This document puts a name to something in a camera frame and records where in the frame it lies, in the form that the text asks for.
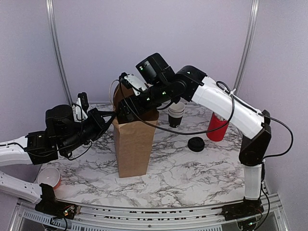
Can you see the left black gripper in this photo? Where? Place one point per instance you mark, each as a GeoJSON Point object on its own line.
{"type": "Point", "coordinates": [96, 116]}

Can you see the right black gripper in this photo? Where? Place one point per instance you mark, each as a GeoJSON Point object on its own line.
{"type": "Point", "coordinates": [138, 110]}

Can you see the brown paper bag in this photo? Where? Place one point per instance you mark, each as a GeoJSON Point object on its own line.
{"type": "Point", "coordinates": [133, 146]}

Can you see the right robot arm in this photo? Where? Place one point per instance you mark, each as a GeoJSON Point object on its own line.
{"type": "Point", "coordinates": [253, 123]}

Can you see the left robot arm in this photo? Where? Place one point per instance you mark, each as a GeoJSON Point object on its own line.
{"type": "Point", "coordinates": [34, 149]}

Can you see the stack of paper cups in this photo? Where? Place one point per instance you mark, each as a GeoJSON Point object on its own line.
{"type": "Point", "coordinates": [175, 114]}

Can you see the red cylindrical container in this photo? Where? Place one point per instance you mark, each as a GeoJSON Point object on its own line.
{"type": "Point", "coordinates": [219, 125]}

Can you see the white and orange bowl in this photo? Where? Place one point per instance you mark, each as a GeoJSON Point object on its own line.
{"type": "Point", "coordinates": [50, 176]}

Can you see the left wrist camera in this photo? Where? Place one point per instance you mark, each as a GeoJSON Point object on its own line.
{"type": "Point", "coordinates": [81, 107]}

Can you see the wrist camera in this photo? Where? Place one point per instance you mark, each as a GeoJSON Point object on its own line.
{"type": "Point", "coordinates": [130, 81]}
{"type": "Point", "coordinates": [81, 107]}

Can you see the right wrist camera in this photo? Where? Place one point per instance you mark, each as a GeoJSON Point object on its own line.
{"type": "Point", "coordinates": [130, 81]}

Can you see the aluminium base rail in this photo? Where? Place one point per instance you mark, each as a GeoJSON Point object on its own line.
{"type": "Point", "coordinates": [197, 218]}

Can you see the right aluminium frame post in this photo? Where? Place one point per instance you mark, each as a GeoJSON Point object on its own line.
{"type": "Point", "coordinates": [252, 22]}

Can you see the aluminium frame post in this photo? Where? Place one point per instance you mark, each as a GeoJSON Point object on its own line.
{"type": "Point", "coordinates": [57, 50]}
{"type": "Point", "coordinates": [252, 22]}

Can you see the left aluminium frame post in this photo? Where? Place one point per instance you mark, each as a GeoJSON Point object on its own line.
{"type": "Point", "coordinates": [57, 50]}

